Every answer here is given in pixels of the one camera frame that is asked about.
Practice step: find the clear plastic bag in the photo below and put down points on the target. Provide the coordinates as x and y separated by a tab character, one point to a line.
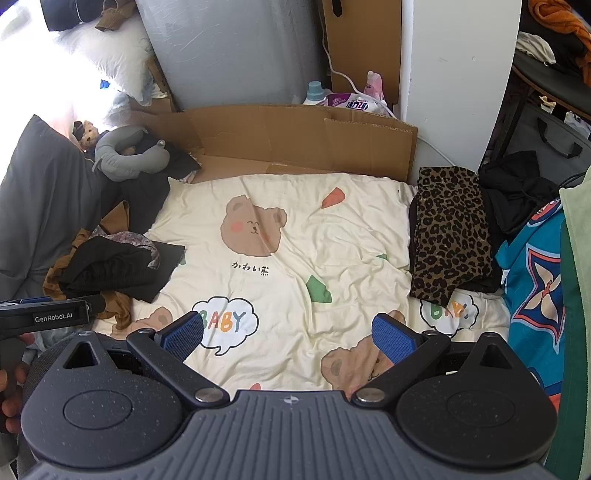
120	106

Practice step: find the small teddy bear toy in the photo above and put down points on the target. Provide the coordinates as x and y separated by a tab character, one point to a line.
87	134

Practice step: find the white cloth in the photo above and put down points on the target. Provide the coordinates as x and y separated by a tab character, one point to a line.
535	46

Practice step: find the black table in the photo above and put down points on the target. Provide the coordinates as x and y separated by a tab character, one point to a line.
545	78

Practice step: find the black shorts with bear print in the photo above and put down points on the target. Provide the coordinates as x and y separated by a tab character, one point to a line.
111	272

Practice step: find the dark cloth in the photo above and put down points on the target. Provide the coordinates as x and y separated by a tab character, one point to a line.
69	14

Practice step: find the orange cloth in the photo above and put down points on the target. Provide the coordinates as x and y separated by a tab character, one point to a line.
558	18

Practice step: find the grey wrapped panel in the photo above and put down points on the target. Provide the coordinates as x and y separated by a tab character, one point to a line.
231	46

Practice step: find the grey neck pillow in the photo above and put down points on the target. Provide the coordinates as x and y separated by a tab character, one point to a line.
111	159

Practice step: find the white fluffy pillow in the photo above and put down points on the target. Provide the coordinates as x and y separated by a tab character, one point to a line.
106	55

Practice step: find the grey storage bag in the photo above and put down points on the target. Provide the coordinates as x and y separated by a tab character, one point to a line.
549	138

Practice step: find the pink packet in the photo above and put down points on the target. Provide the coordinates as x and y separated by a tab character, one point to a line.
375	85

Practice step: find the detergent bottle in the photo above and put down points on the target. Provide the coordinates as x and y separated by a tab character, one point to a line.
315	92

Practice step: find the brown hoodie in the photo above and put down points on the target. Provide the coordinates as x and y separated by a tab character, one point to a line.
117	309

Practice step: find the cream bear printed blanket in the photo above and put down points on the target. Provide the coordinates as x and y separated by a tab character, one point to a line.
323	258

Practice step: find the brown cloth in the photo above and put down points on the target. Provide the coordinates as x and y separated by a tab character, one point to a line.
115	16

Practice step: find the black garment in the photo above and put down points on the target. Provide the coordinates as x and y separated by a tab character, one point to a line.
147	194

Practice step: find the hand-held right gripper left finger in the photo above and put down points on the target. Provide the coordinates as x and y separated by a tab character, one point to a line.
180	334

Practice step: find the person's left hand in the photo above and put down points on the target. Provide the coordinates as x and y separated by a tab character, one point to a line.
11	408

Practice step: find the tall cardboard box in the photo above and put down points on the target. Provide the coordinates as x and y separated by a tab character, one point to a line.
369	37

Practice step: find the teal printed cloth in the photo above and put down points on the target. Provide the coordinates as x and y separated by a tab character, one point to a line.
531	277

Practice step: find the pile of black clothes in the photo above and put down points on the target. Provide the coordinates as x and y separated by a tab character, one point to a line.
517	194

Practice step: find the leopard print garment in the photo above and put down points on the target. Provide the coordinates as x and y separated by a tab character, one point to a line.
448	230

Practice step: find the flat cardboard sheet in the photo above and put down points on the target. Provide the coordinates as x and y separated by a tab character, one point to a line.
286	138

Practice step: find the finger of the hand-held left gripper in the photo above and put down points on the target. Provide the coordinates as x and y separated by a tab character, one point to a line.
97	305

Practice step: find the green garment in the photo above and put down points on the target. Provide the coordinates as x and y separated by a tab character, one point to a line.
577	323

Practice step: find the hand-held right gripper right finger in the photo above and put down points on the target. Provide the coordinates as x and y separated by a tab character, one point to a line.
392	339

